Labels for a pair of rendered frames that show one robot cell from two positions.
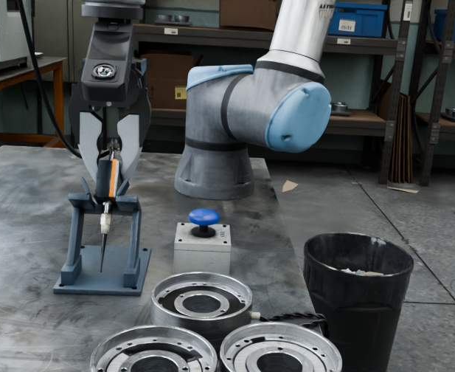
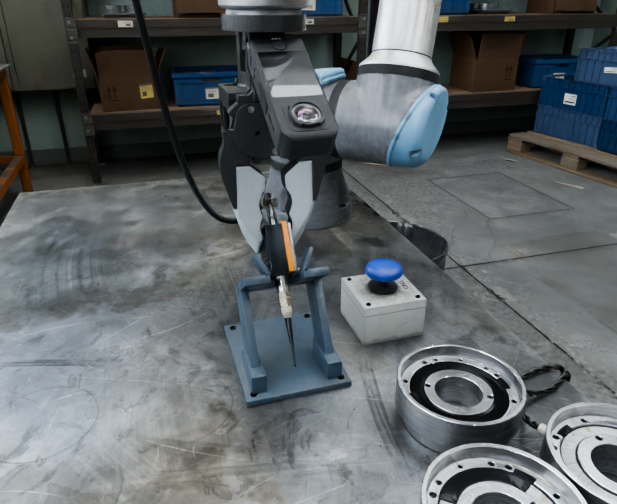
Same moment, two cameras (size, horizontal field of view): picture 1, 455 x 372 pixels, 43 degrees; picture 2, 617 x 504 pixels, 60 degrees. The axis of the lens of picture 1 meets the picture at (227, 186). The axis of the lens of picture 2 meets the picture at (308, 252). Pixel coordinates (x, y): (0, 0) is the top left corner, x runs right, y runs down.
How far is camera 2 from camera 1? 0.32 m
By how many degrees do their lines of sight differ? 16
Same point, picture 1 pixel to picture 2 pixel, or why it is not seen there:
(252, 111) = (370, 125)
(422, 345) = not seen: hidden behind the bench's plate
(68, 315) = (293, 439)
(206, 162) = not seen: hidden behind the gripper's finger
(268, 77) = (386, 83)
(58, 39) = not seen: outside the picture
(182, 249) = (373, 315)
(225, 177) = (329, 202)
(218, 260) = (412, 318)
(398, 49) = (360, 25)
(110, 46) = (291, 74)
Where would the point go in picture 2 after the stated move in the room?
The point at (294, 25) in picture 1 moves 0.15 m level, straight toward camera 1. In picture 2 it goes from (408, 17) to (452, 22)
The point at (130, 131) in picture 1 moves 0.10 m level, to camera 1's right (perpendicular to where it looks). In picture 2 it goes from (301, 183) to (402, 175)
